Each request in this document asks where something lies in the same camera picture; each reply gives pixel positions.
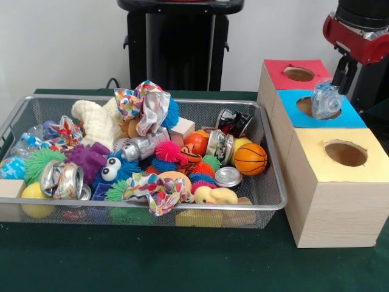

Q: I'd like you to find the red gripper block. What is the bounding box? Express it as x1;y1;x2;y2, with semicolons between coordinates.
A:
322;13;389;96

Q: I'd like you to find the orange toy basketball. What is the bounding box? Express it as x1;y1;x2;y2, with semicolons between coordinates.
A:
233;142;269;176

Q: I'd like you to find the wooden box with three holes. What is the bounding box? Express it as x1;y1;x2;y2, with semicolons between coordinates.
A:
256;58;389;249

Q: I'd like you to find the black upright panel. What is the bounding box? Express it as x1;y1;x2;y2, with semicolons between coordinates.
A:
349;57;389;113

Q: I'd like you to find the dark green side tablecloth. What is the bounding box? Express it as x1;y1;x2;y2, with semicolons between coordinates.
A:
361;99;389;147

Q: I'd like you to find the blue spiky rubber ball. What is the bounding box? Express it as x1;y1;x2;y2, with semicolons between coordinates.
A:
160;96;181;128

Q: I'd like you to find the silver toy robot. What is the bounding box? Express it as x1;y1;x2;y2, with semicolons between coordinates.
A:
120;126;170;161

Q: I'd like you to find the cream waffle cloth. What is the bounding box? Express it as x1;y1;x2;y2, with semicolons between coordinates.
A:
71;97;123;147

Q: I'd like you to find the purple knobby rubber ball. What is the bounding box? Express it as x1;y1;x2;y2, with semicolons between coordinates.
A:
64;141;111;186

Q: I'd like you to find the crushed silver drink can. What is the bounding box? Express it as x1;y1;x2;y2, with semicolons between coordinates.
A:
39;160;92;201

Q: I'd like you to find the green spiky rubber ball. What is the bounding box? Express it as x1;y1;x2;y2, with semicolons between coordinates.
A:
23;148;67;186

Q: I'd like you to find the yellow ball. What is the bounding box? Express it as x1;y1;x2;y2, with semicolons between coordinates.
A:
19;181;57;219

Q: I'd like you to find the blue globe ball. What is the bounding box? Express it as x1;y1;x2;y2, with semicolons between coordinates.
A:
0;156;27;180

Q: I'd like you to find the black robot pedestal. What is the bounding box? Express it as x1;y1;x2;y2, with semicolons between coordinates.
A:
117;0;246;92

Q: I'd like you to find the wire mesh bin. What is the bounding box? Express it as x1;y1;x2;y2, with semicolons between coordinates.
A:
0;94;289;229

